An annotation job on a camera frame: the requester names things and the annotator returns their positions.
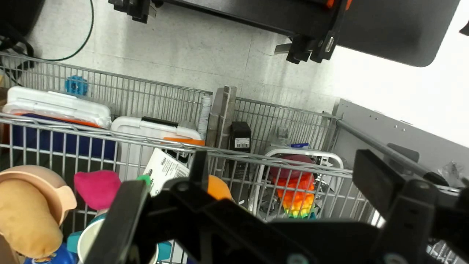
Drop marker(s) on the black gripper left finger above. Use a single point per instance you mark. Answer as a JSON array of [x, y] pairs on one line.
[[127, 224]]

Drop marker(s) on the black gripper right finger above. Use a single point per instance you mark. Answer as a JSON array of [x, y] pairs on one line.
[[411, 220]]

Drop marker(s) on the pink plush toy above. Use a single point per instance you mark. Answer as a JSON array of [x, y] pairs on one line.
[[97, 188]]

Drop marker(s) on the green plush toy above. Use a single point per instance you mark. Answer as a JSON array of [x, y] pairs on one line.
[[144, 179]]

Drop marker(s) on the white barcode tag card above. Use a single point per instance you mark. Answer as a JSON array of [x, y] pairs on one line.
[[163, 169]]

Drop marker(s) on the white plastic case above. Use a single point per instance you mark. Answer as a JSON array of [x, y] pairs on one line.
[[53, 104], [147, 128]]

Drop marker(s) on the orange plush ball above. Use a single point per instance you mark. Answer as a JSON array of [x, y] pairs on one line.
[[220, 188]]

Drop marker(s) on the dark blue case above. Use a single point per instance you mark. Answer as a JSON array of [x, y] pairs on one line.
[[59, 144]]

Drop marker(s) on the small black labelled box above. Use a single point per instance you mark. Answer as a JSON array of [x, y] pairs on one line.
[[239, 133]]

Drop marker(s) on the blue round object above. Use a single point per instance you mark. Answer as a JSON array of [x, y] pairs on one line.
[[77, 85]]

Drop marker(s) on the black backpack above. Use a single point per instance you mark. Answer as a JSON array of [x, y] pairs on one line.
[[15, 19]]

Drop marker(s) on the grey metal bracket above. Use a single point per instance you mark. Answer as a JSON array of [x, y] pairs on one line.
[[220, 117]]

